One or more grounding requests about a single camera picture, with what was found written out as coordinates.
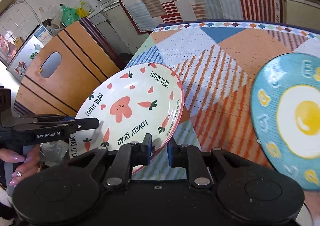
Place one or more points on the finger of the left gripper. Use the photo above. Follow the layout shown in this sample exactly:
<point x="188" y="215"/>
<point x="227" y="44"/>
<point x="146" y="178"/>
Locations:
<point x="82" y="124"/>

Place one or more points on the white lovely bear plate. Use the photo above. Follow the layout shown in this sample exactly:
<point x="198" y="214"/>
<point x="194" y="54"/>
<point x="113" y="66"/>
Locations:
<point x="144" y="98"/>

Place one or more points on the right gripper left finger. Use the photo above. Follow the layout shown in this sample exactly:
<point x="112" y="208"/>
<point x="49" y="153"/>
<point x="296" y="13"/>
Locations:
<point x="128" y="156"/>

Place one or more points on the small silver fridge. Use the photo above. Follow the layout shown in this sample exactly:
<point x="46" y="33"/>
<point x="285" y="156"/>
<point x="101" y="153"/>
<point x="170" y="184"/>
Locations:
<point x="28" y="51"/>

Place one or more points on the cream base cabinet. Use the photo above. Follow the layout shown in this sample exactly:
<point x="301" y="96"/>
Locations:
<point x="304" y="13"/>

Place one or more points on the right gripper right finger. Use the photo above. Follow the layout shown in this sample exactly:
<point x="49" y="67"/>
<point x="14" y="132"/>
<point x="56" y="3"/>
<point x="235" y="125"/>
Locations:
<point x="190" y="158"/>

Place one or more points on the blue fried egg plate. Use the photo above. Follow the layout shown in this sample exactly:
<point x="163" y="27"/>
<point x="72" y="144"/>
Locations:
<point x="284" y="106"/>

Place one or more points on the wooden chair back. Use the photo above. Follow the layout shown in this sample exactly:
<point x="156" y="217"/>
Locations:
<point x="66" y="71"/>

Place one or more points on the colourful patchwork tablecloth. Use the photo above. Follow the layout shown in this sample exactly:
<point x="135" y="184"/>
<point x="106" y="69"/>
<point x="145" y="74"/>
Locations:
<point x="217" y="63"/>

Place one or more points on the green plastic bag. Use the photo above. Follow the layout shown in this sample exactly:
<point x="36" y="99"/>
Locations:
<point x="69" y="15"/>

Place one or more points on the left hand purple nails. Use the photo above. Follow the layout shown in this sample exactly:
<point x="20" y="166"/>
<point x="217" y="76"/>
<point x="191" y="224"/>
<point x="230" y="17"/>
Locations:
<point x="28" y="165"/>

